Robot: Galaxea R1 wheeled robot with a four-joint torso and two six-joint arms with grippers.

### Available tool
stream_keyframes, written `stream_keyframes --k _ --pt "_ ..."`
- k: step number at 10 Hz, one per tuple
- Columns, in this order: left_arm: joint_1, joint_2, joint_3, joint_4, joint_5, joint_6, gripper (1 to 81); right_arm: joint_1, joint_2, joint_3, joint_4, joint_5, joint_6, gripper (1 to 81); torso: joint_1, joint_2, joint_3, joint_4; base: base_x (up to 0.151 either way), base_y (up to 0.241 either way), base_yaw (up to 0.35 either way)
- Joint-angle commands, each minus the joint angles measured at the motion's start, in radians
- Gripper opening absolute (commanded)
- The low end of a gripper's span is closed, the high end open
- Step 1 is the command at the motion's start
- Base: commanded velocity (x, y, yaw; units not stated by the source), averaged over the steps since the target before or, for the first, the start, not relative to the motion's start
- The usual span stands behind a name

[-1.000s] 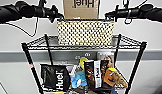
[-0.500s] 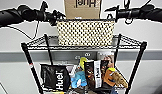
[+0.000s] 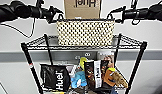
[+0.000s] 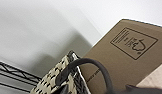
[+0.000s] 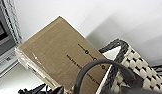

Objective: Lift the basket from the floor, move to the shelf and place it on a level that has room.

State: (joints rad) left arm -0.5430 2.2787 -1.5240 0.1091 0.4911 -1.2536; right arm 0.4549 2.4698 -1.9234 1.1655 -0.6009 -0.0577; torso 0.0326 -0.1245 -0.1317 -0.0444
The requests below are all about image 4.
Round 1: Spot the large brown cardboard box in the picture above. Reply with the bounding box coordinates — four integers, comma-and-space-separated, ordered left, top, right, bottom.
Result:
78, 18, 162, 94

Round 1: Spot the black wire shelf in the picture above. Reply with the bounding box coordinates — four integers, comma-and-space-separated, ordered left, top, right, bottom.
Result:
0, 59, 43, 93

